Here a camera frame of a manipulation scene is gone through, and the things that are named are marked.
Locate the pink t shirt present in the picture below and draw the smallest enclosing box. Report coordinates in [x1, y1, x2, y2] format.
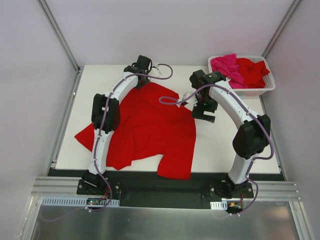
[210, 53, 247, 89]

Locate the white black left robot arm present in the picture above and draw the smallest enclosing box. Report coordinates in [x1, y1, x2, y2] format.
[77, 55, 152, 195]

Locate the white perforated plastic basket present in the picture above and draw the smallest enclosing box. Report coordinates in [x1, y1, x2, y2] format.
[207, 55, 276, 96]

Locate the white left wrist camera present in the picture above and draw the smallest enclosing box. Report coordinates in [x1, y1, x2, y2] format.
[150, 63, 162, 78]

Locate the right white cable duct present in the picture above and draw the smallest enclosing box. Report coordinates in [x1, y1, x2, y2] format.
[210, 200, 228, 211]

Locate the white cable duct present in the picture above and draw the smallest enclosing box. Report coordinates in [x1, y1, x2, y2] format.
[41, 196, 109, 208]
[210, 200, 228, 211]

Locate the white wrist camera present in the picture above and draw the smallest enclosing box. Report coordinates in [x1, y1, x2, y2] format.
[177, 91, 198, 110]
[150, 63, 162, 78]

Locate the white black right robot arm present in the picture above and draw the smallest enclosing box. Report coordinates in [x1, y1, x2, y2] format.
[189, 70, 272, 199]

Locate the left aluminium frame post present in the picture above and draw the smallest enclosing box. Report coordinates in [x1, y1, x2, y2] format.
[37, 0, 82, 72]

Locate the right aluminium frame post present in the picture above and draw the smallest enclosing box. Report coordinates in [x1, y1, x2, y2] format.
[261, 0, 303, 59]

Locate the aluminium frame post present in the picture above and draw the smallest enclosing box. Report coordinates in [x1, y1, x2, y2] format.
[37, 0, 82, 72]
[261, 0, 303, 59]

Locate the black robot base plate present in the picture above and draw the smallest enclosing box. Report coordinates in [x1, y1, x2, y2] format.
[76, 171, 254, 209]

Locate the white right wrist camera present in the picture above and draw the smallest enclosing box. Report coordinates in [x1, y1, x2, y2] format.
[177, 91, 198, 110]

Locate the red t shirt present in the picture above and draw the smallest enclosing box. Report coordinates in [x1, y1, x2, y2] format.
[74, 82, 197, 181]
[236, 58, 270, 89]

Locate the left white cable duct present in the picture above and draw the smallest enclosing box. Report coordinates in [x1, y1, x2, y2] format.
[41, 196, 109, 208]

